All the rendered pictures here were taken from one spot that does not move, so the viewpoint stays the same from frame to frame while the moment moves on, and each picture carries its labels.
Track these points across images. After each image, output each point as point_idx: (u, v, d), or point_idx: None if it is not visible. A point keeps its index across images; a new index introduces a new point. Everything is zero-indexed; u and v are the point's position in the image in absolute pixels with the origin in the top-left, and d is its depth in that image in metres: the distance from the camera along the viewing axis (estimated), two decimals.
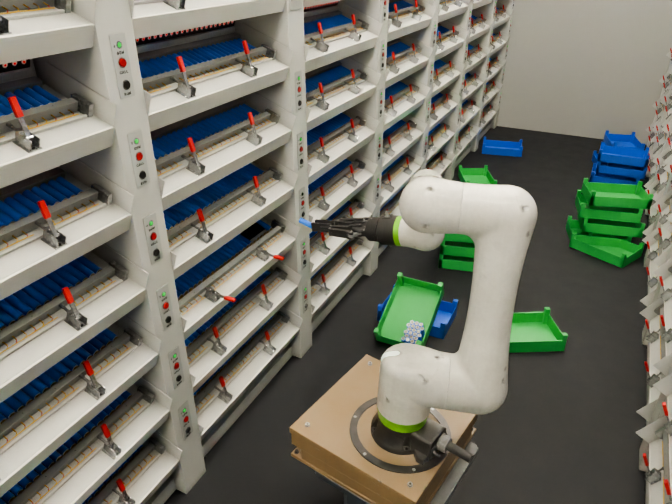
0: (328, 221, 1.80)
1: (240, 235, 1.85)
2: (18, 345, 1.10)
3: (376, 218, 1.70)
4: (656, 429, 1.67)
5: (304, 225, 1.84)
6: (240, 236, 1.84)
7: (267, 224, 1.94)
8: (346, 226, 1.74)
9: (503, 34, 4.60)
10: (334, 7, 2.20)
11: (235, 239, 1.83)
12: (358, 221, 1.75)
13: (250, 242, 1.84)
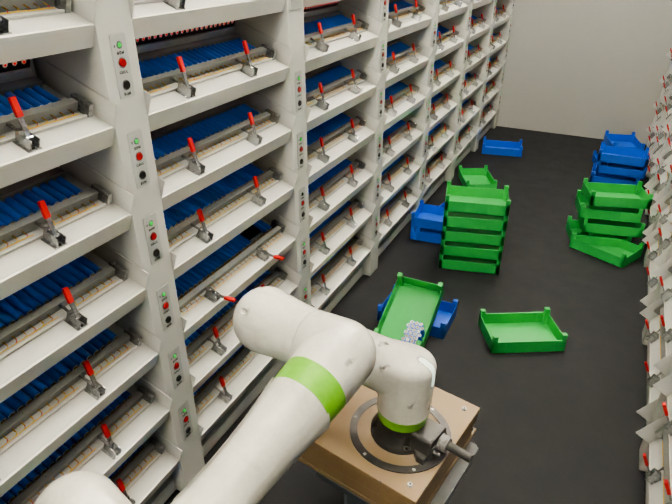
0: None
1: (240, 235, 1.85)
2: (18, 345, 1.10)
3: None
4: (656, 429, 1.67)
5: (255, 226, 1.93)
6: (240, 236, 1.84)
7: (267, 224, 1.94)
8: None
9: (503, 34, 4.60)
10: (334, 7, 2.20)
11: (235, 239, 1.83)
12: None
13: (250, 242, 1.84)
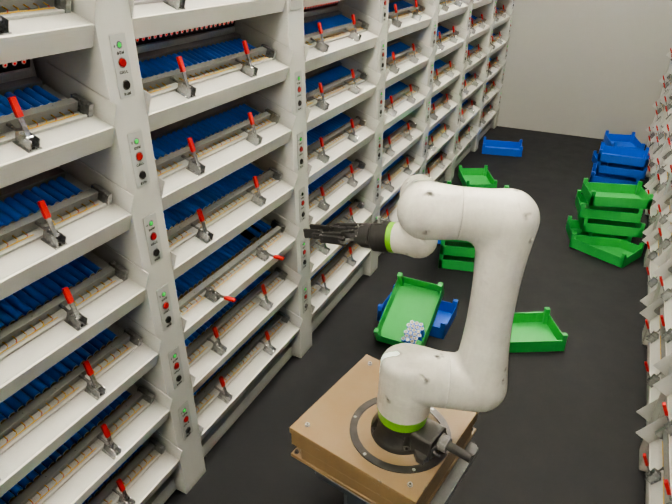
0: (323, 226, 1.77)
1: (240, 235, 1.85)
2: (18, 345, 1.10)
3: (368, 224, 1.66)
4: (656, 429, 1.67)
5: (255, 226, 1.93)
6: (240, 236, 1.84)
7: (267, 224, 1.94)
8: (338, 232, 1.71)
9: (503, 34, 4.60)
10: (334, 7, 2.20)
11: (235, 239, 1.83)
12: (351, 227, 1.72)
13: (250, 242, 1.84)
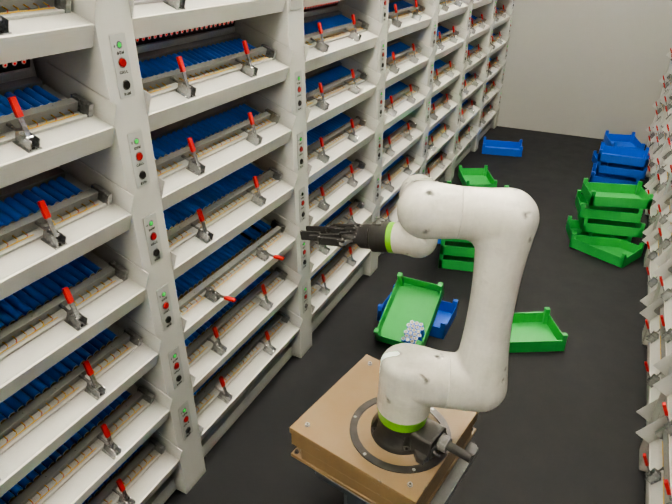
0: (319, 227, 1.76)
1: (240, 235, 1.85)
2: (18, 345, 1.10)
3: (367, 225, 1.66)
4: (656, 429, 1.67)
5: (255, 226, 1.93)
6: (240, 236, 1.84)
7: (267, 224, 1.94)
8: (336, 234, 1.70)
9: (503, 34, 4.60)
10: (334, 7, 2.20)
11: (235, 239, 1.83)
12: (349, 228, 1.71)
13: (250, 242, 1.84)
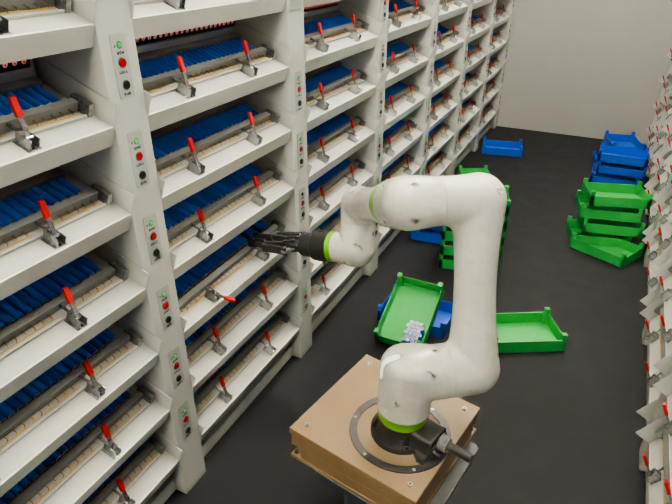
0: (262, 246, 1.79)
1: None
2: (18, 345, 1.10)
3: None
4: (656, 429, 1.67)
5: (252, 224, 1.93)
6: (237, 234, 1.85)
7: (264, 222, 1.94)
8: None
9: (503, 34, 4.60)
10: (334, 7, 2.20)
11: (232, 237, 1.83)
12: None
13: (247, 240, 1.84)
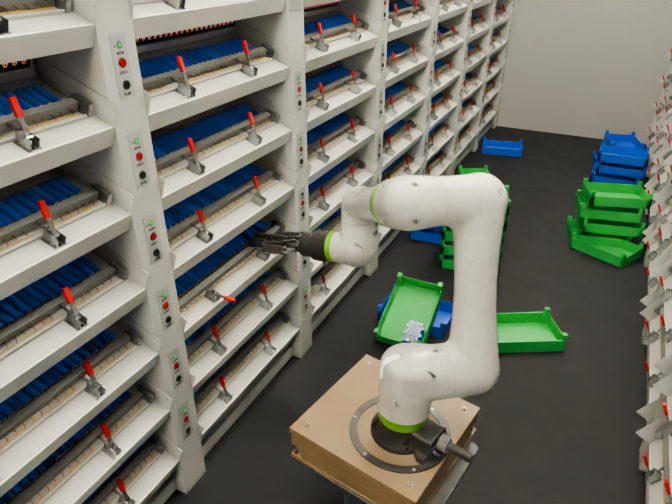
0: (263, 246, 1.79)
1: (239, 234, 1.85)
2: (18, 345, 1.10)
3: None
4: (656, 429, 1.67)
5: (254, 225, 1.93)
6: (239, 235, 1.84)
7: (265, 223, 1.94)
8: None
9: (503, 34, 4.60)
10: (334, 7, 2.20)
11: (234, 238, 1.83)
12: None
13: None
